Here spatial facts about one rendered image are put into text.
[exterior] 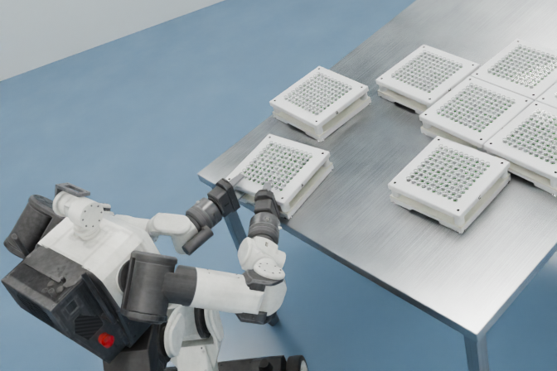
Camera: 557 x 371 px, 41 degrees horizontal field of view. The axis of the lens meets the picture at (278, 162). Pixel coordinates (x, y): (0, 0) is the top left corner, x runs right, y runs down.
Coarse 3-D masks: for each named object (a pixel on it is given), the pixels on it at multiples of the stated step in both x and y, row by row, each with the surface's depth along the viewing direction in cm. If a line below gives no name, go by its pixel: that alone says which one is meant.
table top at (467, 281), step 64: (448, 0) 293; (512, 0) 282; (384, 64) 271; (256, 128) 260; (384, 128) 244; (320, 192) 228; (384, 192) 222; (512, 192) 209; (384, 256) 203; (448, 256) 198; (512, 256) 193; (448, 320) 184
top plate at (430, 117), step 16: (464, 80) 241; (480, 80) 239; (448, 96) 237; (512, 96) 229; (432, 112) 233; (512, 112) 224; (448, 128) 225; (464, 128) 223; (496, 128) 220; (480, 144) 217
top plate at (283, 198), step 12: (264, 144) 241; (288, 144) 238; (300, 144) 236; (252, 156) 238; (312, 156) 231; (324, 156) 229; (240, 168) 235; (312, 168) 226; (228, 180) 232; (300, 180) 224; (252, 192) 225; (276, 192) 222; (288, 192) 221
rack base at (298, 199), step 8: (320, 168) 233; (328, 168) 233; (312, 176) 231; (320, 176) 230; (312, 184) 228; (304, 192) 226; (240, 200) 233; (248, 200) 230; (296, 200) 224; (304, 200) 226; (280, 208) 223; (296, 208) 224; (288, 216) 222
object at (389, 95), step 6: (378, 90) 256; (390, 90) 254; (384, 96) 255; (390, 96) 252; (396, 96) 251; (402, 96) 250; (402, 102) 248; (408, 102) 247; (414, 102) 246; (414, 108) 245; (420, 108) 243; (426, 108) 242
